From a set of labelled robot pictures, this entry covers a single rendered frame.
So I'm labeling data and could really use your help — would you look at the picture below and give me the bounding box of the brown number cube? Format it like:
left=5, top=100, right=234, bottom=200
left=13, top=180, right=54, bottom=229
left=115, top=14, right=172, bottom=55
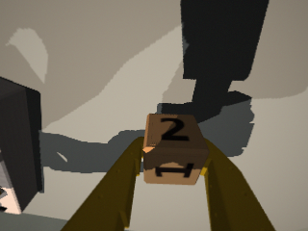
left=143, top=114, right=210, bottom=186

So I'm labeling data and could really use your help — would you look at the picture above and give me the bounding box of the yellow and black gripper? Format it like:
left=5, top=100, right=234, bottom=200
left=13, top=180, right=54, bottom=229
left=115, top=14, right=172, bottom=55
left=61, top=137, right=276, bottom=231

